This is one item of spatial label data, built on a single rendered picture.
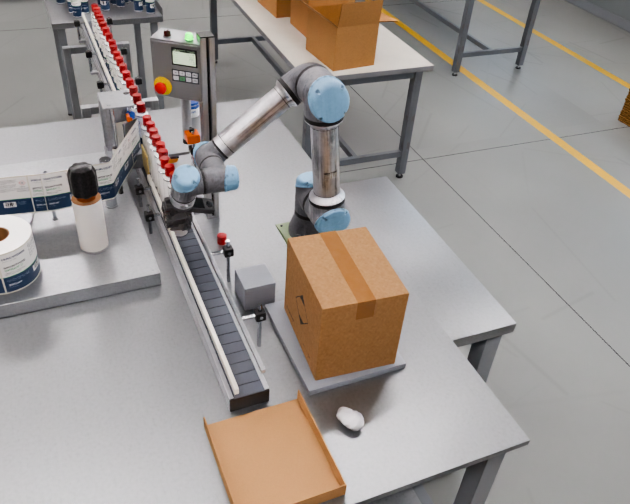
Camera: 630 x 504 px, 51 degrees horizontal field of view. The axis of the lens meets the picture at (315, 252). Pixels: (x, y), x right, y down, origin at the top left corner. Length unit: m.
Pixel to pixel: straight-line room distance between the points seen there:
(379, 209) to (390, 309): 0.85
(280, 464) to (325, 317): 0.37
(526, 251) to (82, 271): 2.58
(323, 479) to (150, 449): 0.43
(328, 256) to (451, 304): 0.53
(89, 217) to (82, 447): 0.72
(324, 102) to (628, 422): 2.02
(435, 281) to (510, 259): 1.64
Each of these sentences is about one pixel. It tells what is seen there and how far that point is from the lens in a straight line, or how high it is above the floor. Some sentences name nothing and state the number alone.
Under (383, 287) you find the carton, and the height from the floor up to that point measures 1.12.
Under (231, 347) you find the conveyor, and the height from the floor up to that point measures 0.88.
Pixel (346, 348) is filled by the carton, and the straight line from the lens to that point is 1.77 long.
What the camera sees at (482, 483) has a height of 0.63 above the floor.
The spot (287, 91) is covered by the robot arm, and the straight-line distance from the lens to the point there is 1.99.
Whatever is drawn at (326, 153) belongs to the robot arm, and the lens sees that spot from 1.98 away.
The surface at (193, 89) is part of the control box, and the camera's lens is 2.16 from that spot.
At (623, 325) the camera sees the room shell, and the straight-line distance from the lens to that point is 3.67.
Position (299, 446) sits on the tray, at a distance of 1.71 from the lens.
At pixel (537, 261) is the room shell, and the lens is 3.88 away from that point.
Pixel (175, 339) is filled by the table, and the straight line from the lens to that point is 1.96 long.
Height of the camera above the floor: 2.23
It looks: 38 degrees down
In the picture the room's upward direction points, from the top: 5 degrees clockwise
